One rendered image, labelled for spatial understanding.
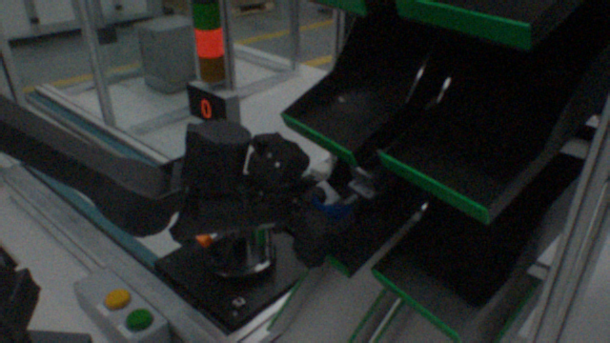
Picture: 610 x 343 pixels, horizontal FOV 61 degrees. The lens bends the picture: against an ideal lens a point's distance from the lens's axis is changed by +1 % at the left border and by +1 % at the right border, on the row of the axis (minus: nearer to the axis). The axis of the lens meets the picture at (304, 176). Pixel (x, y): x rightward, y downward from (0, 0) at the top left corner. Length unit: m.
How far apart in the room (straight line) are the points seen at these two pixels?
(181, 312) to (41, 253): 0.49
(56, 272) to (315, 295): 0.65
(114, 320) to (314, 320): 0.35
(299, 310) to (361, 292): 0.11
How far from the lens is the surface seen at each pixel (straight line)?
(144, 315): 0.94
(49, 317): 1.17
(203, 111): 1.08
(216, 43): 1.02
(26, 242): 1.39
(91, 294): 1.03
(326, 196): 0.65
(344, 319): 0.79
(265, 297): 0.93
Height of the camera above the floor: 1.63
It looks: 32 degrees down
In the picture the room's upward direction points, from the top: straight up
